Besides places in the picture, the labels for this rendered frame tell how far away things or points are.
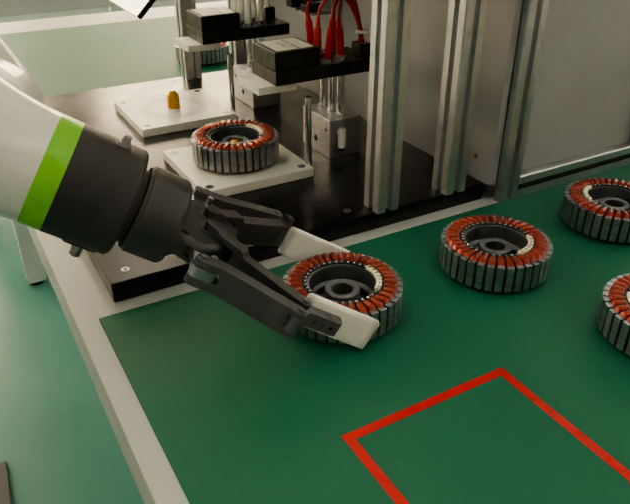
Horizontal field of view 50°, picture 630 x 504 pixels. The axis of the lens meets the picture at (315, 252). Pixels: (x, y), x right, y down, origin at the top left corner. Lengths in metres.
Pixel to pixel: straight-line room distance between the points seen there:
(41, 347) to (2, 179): 1.44
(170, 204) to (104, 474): 1.08
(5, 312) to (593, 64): 1.69
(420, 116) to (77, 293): 0.51
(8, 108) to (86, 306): 0.23
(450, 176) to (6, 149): 0.50
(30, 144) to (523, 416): 0.42
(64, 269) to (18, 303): 1.39
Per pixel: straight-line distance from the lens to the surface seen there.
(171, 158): 0.91
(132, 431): 0.55
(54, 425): 1.70
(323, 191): 0.83
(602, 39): 0.94
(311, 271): 0.64
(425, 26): 0.93
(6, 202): 0.54
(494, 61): 0.84
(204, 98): 1.15
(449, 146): 0.81
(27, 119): 0.54
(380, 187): 0.76
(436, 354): 0.60
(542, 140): 0.91
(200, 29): 1.07
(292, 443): 0.52
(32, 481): 1.60
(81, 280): 0.74
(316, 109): 0.95
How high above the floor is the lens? 1.13
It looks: 30 degrees down
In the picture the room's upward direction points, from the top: straight up
